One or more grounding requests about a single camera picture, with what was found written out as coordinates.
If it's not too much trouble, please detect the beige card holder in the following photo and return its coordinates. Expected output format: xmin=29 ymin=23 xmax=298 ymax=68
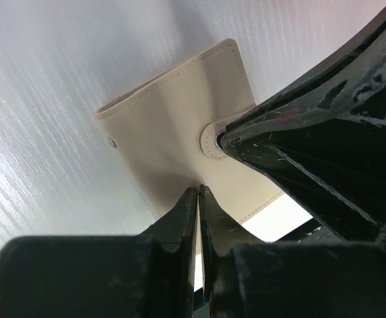
xmin=95 ymin=38 xmax=283 ymax=223

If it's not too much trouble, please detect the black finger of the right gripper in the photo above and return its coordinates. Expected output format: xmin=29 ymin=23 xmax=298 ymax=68
xmin=221 ymin=7 xmax=386 ymax=241

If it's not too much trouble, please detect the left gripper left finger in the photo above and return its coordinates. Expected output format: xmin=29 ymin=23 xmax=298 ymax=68
xmin=0 ymin=187 xmax=197 ymax=317

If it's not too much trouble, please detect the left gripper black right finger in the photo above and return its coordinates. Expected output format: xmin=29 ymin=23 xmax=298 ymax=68
xmin=198 ymin=185 xmax=386 ymax=317

